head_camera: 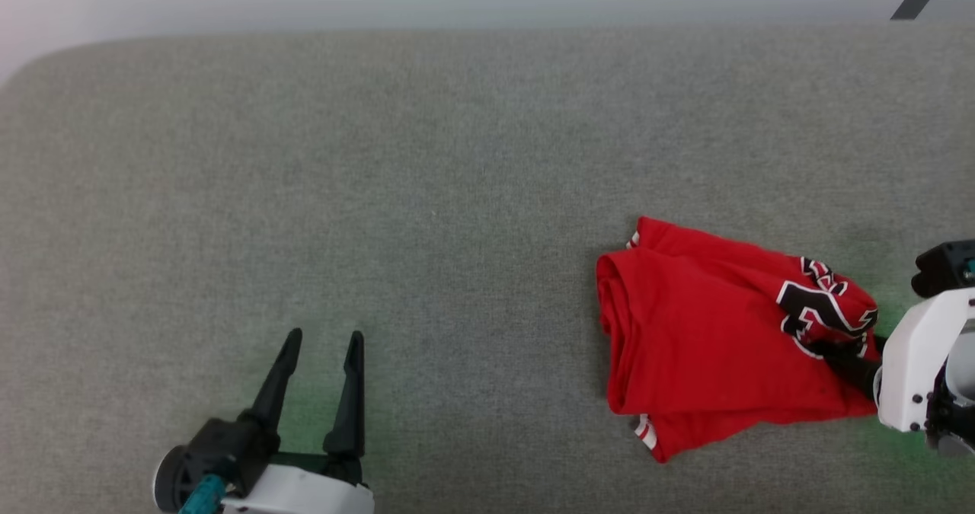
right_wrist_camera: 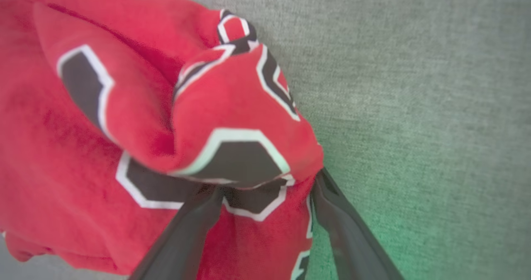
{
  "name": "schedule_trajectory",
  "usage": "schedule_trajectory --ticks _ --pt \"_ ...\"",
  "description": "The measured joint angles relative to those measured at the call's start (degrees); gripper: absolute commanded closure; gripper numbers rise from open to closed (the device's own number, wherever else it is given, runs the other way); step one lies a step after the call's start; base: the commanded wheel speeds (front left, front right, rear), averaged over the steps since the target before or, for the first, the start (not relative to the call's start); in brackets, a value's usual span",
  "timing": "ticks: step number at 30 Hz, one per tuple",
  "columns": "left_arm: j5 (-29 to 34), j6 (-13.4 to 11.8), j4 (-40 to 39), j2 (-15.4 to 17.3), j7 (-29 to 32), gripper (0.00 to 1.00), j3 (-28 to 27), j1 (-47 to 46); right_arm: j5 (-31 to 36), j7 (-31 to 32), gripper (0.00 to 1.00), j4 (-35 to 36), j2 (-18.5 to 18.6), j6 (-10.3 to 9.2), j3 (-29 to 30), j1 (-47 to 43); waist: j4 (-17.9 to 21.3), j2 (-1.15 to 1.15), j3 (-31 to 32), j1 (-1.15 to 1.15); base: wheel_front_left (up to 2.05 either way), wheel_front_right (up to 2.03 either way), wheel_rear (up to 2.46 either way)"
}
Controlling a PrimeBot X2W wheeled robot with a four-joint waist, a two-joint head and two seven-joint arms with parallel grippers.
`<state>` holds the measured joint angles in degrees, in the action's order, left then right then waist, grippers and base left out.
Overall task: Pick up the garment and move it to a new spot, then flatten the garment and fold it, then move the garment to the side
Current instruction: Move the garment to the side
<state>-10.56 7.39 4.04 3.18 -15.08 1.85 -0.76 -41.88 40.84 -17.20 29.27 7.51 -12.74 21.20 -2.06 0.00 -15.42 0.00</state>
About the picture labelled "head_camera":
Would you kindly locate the red and white jersey shirt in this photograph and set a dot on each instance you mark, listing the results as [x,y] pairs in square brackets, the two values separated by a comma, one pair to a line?
[701,331]

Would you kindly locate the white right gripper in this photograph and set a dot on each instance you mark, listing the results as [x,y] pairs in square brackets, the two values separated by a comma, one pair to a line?
[914,369]

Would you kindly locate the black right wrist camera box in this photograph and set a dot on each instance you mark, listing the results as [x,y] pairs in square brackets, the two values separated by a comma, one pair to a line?
[944,266]

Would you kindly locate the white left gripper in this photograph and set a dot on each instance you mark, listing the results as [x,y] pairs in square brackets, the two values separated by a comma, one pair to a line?
[305,491]

